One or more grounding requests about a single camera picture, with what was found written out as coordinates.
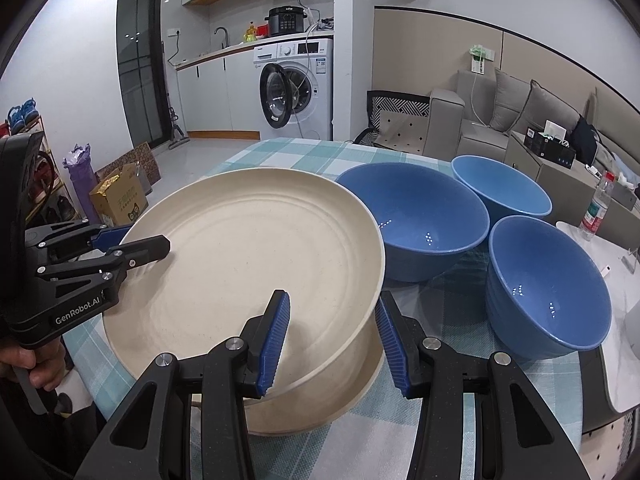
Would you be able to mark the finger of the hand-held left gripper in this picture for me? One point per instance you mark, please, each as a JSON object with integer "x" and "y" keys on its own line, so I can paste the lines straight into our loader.
{"x": 112, "y": 236}
{"x": 147, "y": 249}

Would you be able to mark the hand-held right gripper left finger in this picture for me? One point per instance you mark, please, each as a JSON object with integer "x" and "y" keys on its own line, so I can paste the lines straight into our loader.
{"x": 272, "y": 345}

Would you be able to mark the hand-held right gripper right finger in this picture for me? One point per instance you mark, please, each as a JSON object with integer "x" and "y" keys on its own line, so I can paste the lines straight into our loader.
{"x": 392, "y": 345}

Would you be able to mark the beige plate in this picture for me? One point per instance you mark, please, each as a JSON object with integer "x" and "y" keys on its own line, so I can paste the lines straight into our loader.
{"x": 310, "y": 415}
{"x": 240, "y": 260}

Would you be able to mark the blue bowl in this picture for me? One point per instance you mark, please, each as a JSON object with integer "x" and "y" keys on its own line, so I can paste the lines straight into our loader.
{"x": 425, "y": 210}
{"x": 540, "y": 270}
{"x": 505, "y": 185}

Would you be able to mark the person's left hand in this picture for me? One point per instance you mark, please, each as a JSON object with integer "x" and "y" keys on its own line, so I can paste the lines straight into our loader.
{"x": 47, "y": 365}

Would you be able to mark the purple bag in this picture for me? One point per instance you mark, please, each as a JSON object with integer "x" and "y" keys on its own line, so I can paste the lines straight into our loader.
{"x": 82, "y": 185}

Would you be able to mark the wooden shoe rack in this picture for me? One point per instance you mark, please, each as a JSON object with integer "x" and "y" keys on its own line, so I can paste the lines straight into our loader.
{"x": 50, "y": 160}

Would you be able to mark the grey floor mop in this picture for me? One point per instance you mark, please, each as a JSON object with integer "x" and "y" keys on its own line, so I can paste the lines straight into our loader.
{"x": 176, "y": 135}

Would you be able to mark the blue shoes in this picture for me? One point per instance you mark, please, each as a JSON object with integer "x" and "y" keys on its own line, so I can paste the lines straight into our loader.
{"x": 22, "y": 115}

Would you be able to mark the teal checked tablecloth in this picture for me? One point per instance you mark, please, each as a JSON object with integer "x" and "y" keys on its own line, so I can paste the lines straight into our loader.
{"x": 280, "y": 157}

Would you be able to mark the white lower kitchen cabinets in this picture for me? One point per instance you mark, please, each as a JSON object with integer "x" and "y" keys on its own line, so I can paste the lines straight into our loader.
{"x": 215, "y": 90}

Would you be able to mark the black glass door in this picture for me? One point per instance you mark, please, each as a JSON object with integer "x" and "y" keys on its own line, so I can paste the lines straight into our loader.
{"x": 142, "y": 60}

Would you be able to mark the white marble side table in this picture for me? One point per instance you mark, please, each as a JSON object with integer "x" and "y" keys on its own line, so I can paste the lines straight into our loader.
{"x": 617, "y": 380}

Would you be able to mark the black kitchen faucet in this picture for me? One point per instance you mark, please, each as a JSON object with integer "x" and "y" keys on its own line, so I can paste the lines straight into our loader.
{"x": 227, "y": 35}

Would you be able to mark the grey sofa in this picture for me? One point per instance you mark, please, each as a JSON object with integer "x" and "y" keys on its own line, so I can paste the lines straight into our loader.
{"x": 442, "y": 120}

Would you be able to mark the white washing machine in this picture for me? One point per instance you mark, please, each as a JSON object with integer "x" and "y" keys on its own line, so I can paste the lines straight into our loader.
{"x": 320, "y": 90}

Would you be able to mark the grey side cabinet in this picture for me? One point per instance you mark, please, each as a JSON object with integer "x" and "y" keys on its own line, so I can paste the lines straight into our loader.
{"x": 550, "y": 170}

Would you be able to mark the clear water bottle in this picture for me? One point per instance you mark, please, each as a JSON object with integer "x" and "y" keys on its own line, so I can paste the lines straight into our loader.
{"x": 595, "y": 210}

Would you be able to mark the black box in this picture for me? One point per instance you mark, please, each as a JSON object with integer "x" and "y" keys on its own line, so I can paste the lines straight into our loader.
{"x": 550, "y": 147}

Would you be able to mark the small clear stand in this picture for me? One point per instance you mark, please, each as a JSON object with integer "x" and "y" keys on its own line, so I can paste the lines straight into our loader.
{"x": 631, "y": 260}

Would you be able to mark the black pressure cooker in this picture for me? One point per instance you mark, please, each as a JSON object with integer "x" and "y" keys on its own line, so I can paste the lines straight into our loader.
{"x": 285, "y": 22}

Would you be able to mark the white tissue box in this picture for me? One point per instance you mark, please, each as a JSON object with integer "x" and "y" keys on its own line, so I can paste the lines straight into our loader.
{"x": 555, "y": 129}

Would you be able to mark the grey cushion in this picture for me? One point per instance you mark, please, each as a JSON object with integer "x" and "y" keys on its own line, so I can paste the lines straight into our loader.
{"x": 510, "y": 100}
{"x": 547, "y": 110}

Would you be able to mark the black garment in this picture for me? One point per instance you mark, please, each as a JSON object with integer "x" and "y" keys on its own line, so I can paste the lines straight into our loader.
{"x": 582, "y": 140}

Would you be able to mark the wall socket with green charger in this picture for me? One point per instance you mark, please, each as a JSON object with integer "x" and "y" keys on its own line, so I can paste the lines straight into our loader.
{"x": 480, "y": 59}

